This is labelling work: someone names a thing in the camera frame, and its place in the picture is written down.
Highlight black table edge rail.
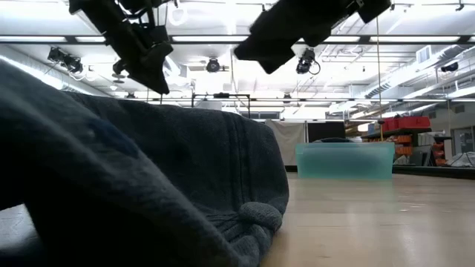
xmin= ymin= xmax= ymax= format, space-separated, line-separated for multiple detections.
xmin=392 ymin=165 xmax=475 ymax=181

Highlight black ceiling spot lamp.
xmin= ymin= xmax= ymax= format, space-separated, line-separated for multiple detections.
xmin=47 ymin=46 xmax=85 ymax=75
xmin=205 ymin=57 xmax=223 ymax=74

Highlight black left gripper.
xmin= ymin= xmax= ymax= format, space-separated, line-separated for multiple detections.
xmin=68 ymin=0 xmax=174 ymax=96

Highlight red storage bin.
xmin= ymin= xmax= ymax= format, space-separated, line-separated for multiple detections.
xmin=397 ymin=116 xmax=432 ymax=130

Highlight teal translucent plastic bin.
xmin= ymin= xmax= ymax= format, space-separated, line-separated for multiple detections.
xmin=295 ymin=142 xmax=396 ymax=181

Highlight dark storage shelf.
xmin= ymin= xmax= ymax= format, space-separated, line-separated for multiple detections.
xmin=361 ymin=127 xmax=433 ymax=167

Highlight white hanging cloth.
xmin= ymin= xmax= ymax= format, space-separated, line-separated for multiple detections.
xmin=264 ymin=119 xmax=307 ymax=167

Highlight black overhead camera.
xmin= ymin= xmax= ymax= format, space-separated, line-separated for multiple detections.
xmin=295 ymin=47 xmax=321 ymax=76

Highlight black panel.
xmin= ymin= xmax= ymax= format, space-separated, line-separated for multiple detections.
xmin=307 ymin=121 xmax=347 ymax=144

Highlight black overhead frame beam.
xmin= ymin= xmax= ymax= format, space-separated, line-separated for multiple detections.
xmin=0 ymin=34 xmax=475 ymax=45

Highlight thin upright pole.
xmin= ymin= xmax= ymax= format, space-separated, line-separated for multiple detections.
xmin=376 ymin=16 xmax=384 ymax=142

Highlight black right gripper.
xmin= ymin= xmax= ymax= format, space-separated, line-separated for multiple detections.
xmin=233 ymin=0 xmax=359 ymax=74

